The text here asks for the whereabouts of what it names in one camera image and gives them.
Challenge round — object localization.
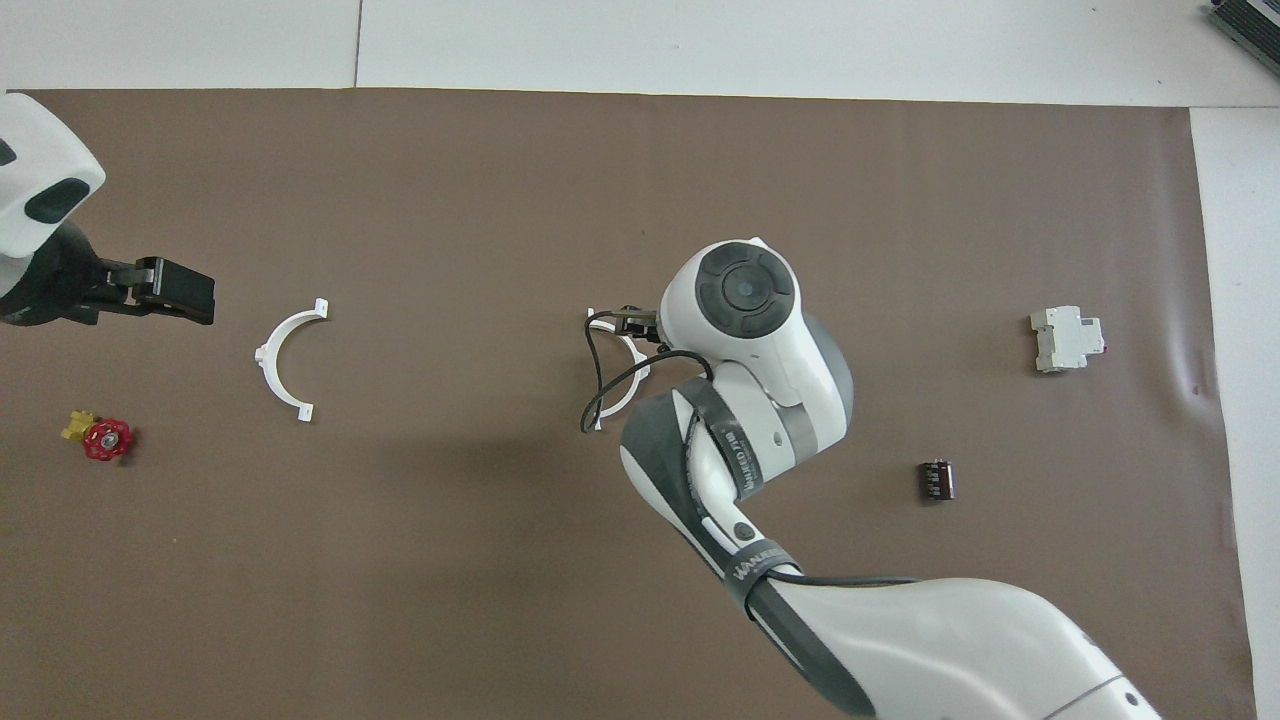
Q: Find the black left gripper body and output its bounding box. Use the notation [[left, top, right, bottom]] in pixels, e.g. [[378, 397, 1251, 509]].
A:
[[0, 220, 163, 329]]

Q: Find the white half pipe clamp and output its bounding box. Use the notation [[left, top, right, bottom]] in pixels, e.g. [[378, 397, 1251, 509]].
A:
[[585, 308, 653, 433], [254, 298, 331, 423]]

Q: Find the brown paper mat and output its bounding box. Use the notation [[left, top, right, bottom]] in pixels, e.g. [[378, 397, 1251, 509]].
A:
[[0, 88, 1259, 720]]

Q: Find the white circuit breaker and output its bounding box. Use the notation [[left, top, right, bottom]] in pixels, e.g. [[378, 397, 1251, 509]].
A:
[[1030, 305, 1108, 375]]

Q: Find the grey ribbed device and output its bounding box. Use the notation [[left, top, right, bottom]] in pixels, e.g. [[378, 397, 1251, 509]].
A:
[[1205, 0, 1280, 51]]

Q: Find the red handle brass valve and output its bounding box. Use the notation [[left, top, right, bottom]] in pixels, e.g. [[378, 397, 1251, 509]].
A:
[[60, 408, 136, 463]]

